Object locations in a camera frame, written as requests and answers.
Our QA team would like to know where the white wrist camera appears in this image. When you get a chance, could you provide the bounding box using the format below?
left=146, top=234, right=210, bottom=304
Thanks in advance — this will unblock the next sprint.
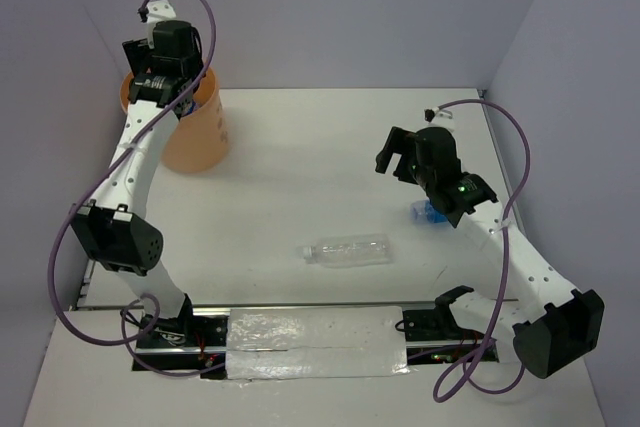
left=424, top=108, right=455, bottom=132
left=137, top=0, right=177, bottom=25

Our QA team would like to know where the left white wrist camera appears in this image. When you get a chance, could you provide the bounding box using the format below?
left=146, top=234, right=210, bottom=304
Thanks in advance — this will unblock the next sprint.
left=137, top=0, right=177, bottom=25

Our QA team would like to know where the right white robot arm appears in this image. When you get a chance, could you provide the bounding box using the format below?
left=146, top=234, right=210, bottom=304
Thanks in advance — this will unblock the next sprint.
left=375, top=127, right=605, bottom=379

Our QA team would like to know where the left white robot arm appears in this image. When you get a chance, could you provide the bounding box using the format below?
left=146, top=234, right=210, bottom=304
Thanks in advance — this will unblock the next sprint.
left=71, top=20, right=203, bottom=346

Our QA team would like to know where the orange plastic bin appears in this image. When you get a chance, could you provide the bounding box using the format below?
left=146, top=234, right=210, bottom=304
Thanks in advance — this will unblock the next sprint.
left=115, top=69, right=230, bottom=174

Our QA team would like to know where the blue label plastic bottle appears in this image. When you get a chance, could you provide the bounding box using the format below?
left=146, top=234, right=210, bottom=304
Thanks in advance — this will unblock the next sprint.
left=410, top=200, right=448, bottom=224

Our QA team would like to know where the silver tape sheet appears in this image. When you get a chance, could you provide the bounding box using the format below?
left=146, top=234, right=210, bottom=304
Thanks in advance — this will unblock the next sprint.
left=226, top=306, right=410, bottom=380

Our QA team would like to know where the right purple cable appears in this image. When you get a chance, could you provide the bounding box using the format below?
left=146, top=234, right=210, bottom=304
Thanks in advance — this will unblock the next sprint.
left=432, top=99, right=531, bottom=402

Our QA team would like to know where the black metal base rail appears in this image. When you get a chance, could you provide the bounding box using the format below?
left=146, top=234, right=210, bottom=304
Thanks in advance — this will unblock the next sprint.
left=132, top=306, right=482, bottom=380

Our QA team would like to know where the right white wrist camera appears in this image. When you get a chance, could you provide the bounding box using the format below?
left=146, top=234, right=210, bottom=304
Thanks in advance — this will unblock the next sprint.
left=424, top=108, right=455, bottom=132

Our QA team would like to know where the clear bottle white cap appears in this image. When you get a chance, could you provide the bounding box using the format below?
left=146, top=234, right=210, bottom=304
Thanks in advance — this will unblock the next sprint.
left=298, top=234, right=392, bottom=268

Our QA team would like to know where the crushed clear bottle blue cap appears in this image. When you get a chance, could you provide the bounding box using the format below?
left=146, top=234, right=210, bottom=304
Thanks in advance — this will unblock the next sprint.
left=181, top=100, right=199, bottom=118

